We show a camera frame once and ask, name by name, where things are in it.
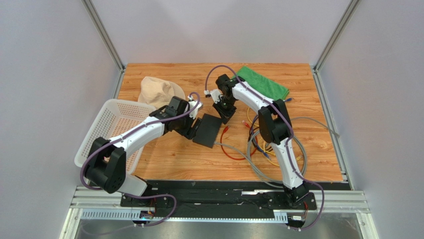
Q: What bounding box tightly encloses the black network switch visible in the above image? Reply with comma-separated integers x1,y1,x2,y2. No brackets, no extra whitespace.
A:
192,114,222,148

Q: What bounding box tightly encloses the grey ethernet cable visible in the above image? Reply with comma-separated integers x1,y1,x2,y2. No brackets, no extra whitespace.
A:
213,117,341,185

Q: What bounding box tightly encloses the black ethernet cable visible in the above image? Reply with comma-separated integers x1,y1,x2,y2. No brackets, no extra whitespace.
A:
248,124,276,153

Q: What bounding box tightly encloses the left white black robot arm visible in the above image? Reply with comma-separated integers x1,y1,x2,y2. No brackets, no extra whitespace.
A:
80,96,203,197

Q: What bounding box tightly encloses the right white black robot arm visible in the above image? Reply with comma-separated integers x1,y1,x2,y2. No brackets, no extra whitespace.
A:
209,74,309,207

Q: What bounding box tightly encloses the green cloth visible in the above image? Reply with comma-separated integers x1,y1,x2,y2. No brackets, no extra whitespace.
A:
236,66,290,100

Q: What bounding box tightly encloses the beige cloth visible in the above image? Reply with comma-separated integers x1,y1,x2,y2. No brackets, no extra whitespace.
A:
137,76,186,109

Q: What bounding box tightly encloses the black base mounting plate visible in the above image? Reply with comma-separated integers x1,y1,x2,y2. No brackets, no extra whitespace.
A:
120,180,318,219

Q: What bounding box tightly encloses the white plastic basket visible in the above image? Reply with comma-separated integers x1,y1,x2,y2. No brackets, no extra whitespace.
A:
74,99,156,167

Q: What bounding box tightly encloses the red ethernet cable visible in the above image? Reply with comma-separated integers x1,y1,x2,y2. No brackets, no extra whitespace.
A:
220,125,259,161
241,120,257,146

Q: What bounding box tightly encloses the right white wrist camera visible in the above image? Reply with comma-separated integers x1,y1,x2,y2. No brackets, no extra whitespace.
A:
204,89,222,104

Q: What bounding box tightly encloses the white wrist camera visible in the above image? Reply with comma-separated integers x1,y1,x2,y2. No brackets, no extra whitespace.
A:
187,95,203,119
204,89,222,104

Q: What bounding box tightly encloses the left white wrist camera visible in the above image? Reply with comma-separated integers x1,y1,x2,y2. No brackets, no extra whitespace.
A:
187,95,203,119

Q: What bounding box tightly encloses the aluminium frame rail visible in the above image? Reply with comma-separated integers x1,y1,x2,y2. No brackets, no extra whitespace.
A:
60,187,378,239

